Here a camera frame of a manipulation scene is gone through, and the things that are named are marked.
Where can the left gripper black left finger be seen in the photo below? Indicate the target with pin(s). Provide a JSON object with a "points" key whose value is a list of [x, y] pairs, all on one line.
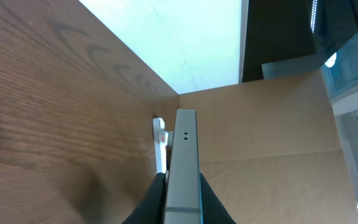
{"points": [[150, 208]]}

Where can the brown cardboard panel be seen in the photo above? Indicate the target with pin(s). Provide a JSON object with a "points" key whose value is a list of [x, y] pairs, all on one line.
{"points": [[270, 151]]}

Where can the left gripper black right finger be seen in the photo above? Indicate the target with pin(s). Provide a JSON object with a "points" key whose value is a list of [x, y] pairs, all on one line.
{"points": [[214, 211]]}

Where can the Galaxy smartphone with reflective screen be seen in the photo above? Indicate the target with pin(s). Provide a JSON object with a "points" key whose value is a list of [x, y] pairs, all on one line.
{"points": [[183, 198]]}

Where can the white power strip red switches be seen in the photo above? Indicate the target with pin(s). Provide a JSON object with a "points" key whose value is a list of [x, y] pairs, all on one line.
{"points": [[162, 140]]}

